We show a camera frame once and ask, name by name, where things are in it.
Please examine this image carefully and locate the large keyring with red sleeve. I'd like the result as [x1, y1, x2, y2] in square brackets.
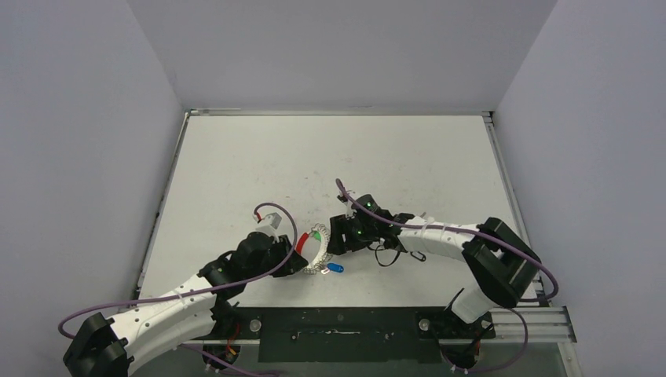
[295, 223, 332, 275]

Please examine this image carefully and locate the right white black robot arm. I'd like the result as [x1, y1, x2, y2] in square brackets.
[327, 194, 541, 337]

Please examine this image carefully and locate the black key tag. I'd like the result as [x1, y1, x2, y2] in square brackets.
[410, 251, 426, 262]

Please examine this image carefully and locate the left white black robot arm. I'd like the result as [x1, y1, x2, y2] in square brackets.
[63, 232, 308, 376]

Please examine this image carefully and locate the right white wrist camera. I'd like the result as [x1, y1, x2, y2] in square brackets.
[337, 190, 357, 205]

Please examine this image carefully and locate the blue key tag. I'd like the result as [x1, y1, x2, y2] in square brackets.
[326, 263, 345, 273]

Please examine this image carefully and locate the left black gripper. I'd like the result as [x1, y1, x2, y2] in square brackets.
[246, 234, 307, 281]

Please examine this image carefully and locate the aluminium frame rail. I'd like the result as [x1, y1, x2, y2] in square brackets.
[185, 306, 575, 343]

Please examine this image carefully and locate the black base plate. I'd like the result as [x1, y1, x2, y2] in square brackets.
[198, 306, 496, 364]

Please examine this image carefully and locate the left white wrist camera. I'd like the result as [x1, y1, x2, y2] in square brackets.
[256, 213, 282, 234]

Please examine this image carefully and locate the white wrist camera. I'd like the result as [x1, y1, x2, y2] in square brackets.
[256, 213, 282, 234]
[337, 190, 357, 205]

